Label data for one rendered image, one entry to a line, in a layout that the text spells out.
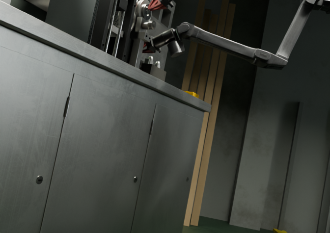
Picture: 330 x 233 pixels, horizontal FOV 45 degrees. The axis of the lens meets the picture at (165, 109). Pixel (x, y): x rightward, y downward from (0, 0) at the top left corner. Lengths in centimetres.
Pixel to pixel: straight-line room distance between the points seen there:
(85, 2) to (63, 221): 85
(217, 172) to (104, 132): 298
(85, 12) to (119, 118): 50
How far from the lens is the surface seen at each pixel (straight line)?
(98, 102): 122
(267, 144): 407
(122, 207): 146
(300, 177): 432
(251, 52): 185
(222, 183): 418
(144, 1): 190
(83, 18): 162
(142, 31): 184
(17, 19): 94
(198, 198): 364
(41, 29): 99
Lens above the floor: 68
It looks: 4 degrees up
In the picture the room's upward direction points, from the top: 11 degrees clockwise
